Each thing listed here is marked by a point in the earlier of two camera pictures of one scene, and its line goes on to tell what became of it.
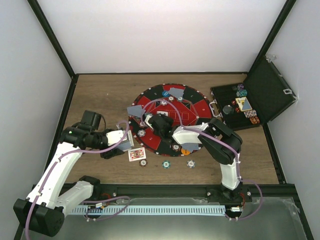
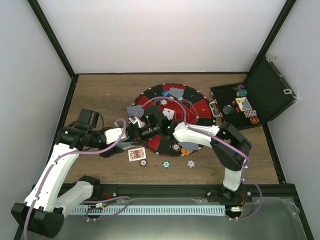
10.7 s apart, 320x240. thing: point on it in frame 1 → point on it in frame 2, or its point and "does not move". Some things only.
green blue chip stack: x=166 y=164 does not move
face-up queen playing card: x=136 y=154 does not move
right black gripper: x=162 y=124 → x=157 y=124
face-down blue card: x=177 y=93 does not move
